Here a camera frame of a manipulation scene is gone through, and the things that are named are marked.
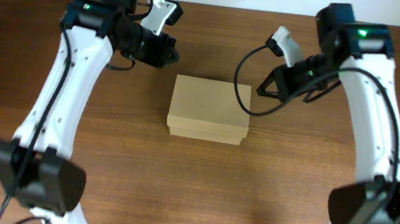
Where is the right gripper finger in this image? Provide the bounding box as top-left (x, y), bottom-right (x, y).
top-left (256, 73), bottom-right (285, 100)
top-left (302, 81), bottom-right (342, 103)

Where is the brown cardboard box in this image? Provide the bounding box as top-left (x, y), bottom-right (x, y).
top-left (167, 74), bottom-right (250, 146)

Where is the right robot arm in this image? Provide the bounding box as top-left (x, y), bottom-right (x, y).
top-left (257, 3), bottom-right (400, 224)

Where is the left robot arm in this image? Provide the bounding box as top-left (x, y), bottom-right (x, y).
top-left (0, 0), bottom-right (183, 224)

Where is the right black cable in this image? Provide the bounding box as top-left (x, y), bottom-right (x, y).
top-left (215, 41), bottom-right (400, 224)

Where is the black cable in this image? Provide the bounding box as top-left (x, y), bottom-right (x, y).
top-left (0, 0), bottom-right (156, 224)
top-left (215, 41), bottom-right (400, 224)

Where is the left black cable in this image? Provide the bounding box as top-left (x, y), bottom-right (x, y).
top-left (0, 0), bottom-right (156, 224)

